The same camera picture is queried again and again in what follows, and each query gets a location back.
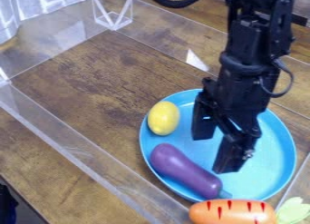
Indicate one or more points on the green carrot leaves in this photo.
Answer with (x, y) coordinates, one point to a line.
(293, 211)

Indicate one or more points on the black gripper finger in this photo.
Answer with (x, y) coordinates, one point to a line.
(204, 123)
(236, 150)

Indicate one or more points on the yellow toy lemon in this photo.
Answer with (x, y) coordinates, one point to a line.
(164, 118)

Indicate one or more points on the clear acrylic enclosure wall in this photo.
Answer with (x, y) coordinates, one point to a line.
(82, 73)

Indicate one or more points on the black bar in background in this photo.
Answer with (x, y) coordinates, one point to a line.
(300, 20)

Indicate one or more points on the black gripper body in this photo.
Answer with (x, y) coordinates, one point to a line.
(240, 94)

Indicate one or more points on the purple toy eggplant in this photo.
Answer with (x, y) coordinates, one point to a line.
(171, 162)

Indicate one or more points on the blue round plate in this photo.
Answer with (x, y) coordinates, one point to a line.
(268, 170)

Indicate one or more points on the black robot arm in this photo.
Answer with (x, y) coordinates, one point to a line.
(260, 33)

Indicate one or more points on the orange toy carrot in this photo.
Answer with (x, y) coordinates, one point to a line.
(233, 212)

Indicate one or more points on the white patterned curtain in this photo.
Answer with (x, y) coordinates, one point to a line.
(18, 10)

